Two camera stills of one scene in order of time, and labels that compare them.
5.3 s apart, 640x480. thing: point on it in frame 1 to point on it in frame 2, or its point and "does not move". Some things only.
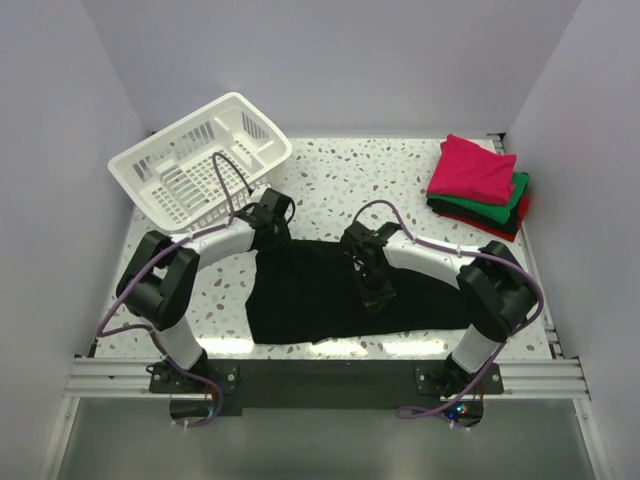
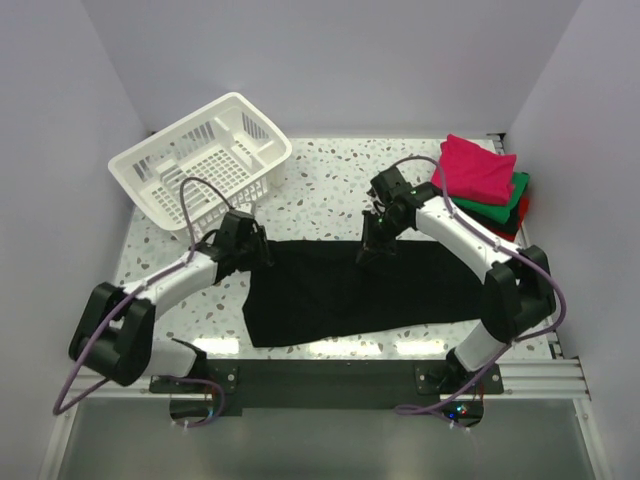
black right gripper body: [373, 286] to [380, 234]
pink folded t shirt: [466, 171] does not move
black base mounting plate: [322, 384] does not move
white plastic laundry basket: [203, 171] does not move
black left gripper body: [280, 235] to [253, 254]
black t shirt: [304, 292] does not move
